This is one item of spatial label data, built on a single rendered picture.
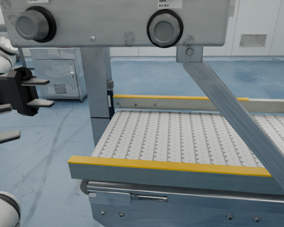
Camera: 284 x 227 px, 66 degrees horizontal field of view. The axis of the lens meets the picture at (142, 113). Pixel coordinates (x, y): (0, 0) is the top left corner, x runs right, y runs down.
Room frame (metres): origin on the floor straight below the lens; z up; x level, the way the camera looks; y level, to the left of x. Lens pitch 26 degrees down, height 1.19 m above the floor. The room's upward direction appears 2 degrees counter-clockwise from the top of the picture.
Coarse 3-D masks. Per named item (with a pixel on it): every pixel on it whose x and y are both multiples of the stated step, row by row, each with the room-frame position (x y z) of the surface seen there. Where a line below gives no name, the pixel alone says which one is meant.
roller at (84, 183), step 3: (84, 180) 0.28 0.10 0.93; (87, 180) 0.28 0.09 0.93; (81, 183) 0.28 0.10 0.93; (84, 183) 0.28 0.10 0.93; (87, 183) 0.27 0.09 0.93; (81, 186) 0.28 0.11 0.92; (84, 186) 0.28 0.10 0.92; (81, 189) 0.28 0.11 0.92; (84, 189) 0.28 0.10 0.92; (84, 192) 0.28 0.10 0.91; (87, 192) 0.28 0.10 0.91
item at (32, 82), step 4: (28, 76) 0.51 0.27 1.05; (24, 80) 0.50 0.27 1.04; (28, 80) 0.50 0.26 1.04; (32, 80) 0.50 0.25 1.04; (36, 80) 0.50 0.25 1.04; (40, 80) 0.50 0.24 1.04; (44, 80) 0.49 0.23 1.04; (48, 80) 0.50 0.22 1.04; (24, 84) 0.49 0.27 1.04; (28, 84) 0.49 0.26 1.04; (32, 84) 0.48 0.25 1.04; (36, 84) 0.48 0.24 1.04; (40, 84) 0.48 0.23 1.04; (44, 84) 0.48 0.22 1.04
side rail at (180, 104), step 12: (132, 108) 0.53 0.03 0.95; (144, 108) 0.52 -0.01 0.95; (156, 108) 0.52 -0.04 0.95; (168, 108) 0.51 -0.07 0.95; (180, 108) 0.51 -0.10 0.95; (192, 108) 0.51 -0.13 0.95; (204, 108) 0.50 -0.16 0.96; (216, 108) 0.50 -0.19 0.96; (252, 108) 0.48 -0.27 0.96; (264, 108) 0.48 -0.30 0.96; (276, 108) 0.48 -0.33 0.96
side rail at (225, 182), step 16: (80, 176) 0.27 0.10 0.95; (96, 176) 0.26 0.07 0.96; (112, 176) 0.26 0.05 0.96; (128, 176) 0.25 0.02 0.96; (144, 176) 0.25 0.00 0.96; (160, 176) 0.25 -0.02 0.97; (176, 176) 0.24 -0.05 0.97; (192, 176) 0.24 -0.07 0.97; (208, 176) 0.24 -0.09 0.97; (224, 176) 0.23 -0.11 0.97; (240, 176) 0.23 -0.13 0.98; (256, 176) 0.23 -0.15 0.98; (256, 192) 0.23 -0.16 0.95; (272, 192) 0.22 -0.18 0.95
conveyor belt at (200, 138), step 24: (120, 120) 0.47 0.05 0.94; (144, 120) 0.47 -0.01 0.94; (168, 120) 0.46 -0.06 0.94; (192, 120) 0.46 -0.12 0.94; (216, 120) 0.46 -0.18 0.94; (264, 120) 0.45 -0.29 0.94; (120, 144) 0.37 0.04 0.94; (144, 144) 0.36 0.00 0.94; (168, 144) 0.36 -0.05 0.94; (192, 144) 0.36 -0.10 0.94; (216, 144) 0.36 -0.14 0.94; (240, 144) 0.35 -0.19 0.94
